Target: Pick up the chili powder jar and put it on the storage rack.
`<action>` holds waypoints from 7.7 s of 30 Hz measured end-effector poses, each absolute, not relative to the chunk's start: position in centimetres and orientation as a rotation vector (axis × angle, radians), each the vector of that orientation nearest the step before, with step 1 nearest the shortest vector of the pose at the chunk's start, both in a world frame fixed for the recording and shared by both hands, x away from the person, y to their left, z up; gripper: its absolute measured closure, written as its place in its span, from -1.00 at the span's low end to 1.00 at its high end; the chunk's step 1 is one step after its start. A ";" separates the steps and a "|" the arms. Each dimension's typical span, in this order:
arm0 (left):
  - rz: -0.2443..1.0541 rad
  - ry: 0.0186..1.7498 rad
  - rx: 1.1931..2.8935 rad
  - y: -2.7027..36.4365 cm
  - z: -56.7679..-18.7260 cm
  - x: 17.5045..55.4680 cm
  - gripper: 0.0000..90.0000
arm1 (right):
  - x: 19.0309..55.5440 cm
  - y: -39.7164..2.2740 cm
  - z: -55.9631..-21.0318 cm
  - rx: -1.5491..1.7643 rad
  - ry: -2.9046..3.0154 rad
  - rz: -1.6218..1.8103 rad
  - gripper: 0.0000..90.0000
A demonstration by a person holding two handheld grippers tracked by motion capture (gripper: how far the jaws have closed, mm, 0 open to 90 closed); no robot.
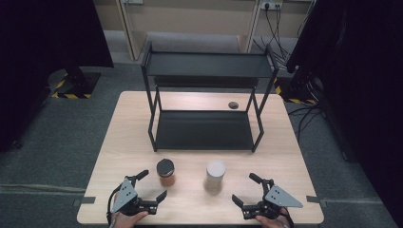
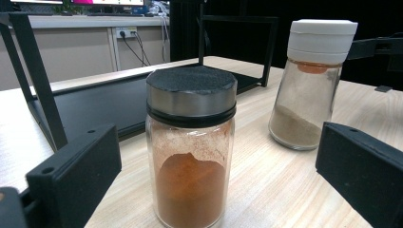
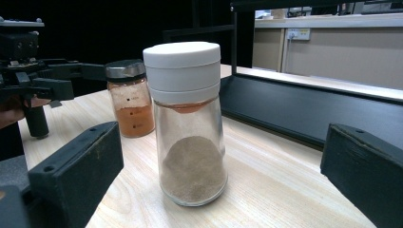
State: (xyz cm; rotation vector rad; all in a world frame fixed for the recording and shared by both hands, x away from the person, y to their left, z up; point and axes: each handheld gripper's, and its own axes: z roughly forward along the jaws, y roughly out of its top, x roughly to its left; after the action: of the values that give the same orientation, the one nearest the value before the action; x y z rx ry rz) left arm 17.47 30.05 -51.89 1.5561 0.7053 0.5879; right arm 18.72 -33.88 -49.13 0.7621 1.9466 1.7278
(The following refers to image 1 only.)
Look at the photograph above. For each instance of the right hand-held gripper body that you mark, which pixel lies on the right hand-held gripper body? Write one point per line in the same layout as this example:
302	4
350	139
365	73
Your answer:
278	198

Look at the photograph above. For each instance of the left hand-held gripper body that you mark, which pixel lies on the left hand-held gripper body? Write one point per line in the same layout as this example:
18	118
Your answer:
125	198

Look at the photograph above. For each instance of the black-lidded jar of orange spice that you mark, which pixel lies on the black-lidded jar of orange spice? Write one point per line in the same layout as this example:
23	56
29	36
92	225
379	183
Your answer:
165	172

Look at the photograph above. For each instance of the white-lidded jar of brown spice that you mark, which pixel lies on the white-lidded jar of brown spice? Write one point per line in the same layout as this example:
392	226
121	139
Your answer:
214	177

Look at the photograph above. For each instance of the black metal two-tier rack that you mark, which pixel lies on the black metal two-tier rack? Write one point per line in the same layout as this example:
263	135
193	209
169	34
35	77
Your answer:
206	65

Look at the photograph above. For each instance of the person's left hand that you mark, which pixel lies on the person's left hand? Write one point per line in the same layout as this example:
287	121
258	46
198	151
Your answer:
128	220

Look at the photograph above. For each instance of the person's right hand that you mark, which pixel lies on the person's right hand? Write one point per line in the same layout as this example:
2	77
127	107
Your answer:
272	221

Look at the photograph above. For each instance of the grey tape strip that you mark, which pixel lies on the grey tape strip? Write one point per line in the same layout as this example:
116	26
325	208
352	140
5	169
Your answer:
85	200
314	199

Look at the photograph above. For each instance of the dark round table grommet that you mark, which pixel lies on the dark round table grommet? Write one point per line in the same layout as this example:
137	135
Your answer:
233	105

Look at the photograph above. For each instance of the black and yellow striped base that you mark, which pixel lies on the black and yellow striped base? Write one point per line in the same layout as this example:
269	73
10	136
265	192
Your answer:
76	85
294	91

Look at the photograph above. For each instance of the dark curtain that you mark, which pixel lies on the dark curtain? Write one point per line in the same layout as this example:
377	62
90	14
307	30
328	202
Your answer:
41	63
364	79

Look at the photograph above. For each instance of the white wall power socket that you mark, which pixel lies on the white wall power socket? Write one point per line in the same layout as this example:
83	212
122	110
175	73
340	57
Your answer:
271	4

